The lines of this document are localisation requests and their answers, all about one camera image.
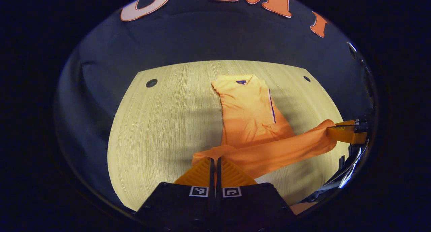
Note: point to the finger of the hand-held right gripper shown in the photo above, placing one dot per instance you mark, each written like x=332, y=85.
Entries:
x=346, y=134
x=360, y=121

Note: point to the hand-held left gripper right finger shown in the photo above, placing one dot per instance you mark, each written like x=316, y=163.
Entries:
x=249, y=205

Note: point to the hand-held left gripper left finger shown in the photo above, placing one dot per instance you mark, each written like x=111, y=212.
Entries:
x=181, y=205

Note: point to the orange T-shirt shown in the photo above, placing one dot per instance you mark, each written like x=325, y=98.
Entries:
x=249, y=117

